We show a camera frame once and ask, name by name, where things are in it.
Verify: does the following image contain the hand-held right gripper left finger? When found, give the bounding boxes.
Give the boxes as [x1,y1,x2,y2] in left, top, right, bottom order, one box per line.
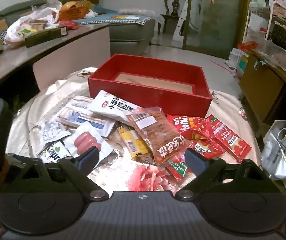
[0,146,109,201]

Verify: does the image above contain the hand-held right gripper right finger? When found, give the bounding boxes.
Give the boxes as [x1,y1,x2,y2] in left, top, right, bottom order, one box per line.
[175,149,283,201]

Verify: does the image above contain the blue white bread packet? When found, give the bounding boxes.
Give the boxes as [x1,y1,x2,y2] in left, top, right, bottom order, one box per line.
[54,95,116,138]

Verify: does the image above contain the clear packet red spicy strips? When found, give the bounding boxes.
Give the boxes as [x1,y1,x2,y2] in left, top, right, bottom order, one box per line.
[126,106,191,166]

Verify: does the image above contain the red plastic tray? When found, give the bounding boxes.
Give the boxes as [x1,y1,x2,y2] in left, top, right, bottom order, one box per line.
[87,54,212,118]

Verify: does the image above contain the small red sachet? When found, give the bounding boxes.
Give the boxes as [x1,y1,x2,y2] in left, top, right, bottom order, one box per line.
[190,139,226,160]

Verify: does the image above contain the sausage packet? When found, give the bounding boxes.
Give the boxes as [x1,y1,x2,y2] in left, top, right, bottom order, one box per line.
[63,121,113,168]

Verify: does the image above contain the red green sachet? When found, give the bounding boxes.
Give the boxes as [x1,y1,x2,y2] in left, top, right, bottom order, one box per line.
[167,152,196,182]

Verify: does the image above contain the red snack packet white letters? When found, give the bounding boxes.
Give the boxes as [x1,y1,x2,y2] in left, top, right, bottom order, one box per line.
[167,115,213,140]

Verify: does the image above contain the green white label packet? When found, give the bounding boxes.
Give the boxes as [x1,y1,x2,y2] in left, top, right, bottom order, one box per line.
[37,141,73,164]

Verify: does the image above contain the long red sachet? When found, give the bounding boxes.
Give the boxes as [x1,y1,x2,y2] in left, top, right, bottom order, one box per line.
[206,114,252,163]

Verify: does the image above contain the small white sachet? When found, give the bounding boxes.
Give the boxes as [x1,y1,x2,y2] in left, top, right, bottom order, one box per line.
[39,120,71,153]

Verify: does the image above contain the yellow snack packet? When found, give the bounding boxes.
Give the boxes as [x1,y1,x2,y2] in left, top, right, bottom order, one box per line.
[118,126,156,159]

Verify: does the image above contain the floral tablecloth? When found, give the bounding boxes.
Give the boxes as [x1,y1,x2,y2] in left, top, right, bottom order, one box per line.
[5,66,262,198]

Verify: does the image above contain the silver foil bag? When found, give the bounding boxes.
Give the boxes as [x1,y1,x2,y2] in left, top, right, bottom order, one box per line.
[260,120,286,189]

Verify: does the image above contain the wooden cabinet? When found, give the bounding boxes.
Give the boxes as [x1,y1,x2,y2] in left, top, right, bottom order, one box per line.
[238,46,286,133]

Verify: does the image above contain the pink straw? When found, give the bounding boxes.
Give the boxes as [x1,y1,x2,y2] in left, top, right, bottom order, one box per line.
[210,60,235,74]

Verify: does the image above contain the grey coffee table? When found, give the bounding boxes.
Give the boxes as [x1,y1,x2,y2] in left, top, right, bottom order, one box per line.
[0,24,111,98]

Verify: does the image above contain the white plastic container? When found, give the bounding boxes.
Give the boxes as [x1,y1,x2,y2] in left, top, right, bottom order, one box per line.
[229,47,249,78]

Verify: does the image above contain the dark green box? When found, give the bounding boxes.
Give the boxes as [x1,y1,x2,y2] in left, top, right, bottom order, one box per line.
[24,26,68,49]

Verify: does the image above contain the large white plastic bag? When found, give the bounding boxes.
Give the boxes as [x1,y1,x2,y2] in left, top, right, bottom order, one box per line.
[4,7,60,44]

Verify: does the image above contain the red plastic bag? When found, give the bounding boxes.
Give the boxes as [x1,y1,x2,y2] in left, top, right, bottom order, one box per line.
[237,41,258,53]

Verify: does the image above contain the grey sofa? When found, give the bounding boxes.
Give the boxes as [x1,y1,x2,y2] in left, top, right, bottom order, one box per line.
[0,0,156,56]

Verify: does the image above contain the white leaning board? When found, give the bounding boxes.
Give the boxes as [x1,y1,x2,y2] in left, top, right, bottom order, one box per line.
[172,0,191,42]

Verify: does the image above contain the blue sofa cover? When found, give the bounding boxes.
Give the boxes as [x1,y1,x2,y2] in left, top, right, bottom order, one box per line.
[79,7,152,27]

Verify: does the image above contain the glass sliding door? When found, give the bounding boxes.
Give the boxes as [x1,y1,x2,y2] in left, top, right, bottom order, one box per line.
[183,0,255,58]

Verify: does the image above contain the orange plastic basket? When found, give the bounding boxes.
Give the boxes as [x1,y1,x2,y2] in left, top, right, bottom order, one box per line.
[58,0,91,22]

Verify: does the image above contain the dark woven basket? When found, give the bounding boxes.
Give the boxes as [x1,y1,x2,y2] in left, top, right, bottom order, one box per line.
[270,24,286,54]

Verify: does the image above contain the small white plastic bag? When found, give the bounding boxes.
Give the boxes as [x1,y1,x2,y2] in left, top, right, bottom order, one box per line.
[45,0,62,11]

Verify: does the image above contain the dark wooden chair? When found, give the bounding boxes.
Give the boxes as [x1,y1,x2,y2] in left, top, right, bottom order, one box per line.
[160,0,189,34]

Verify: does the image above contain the white wire rack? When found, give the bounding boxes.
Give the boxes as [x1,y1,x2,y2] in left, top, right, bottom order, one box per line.
[243,0,286,55]

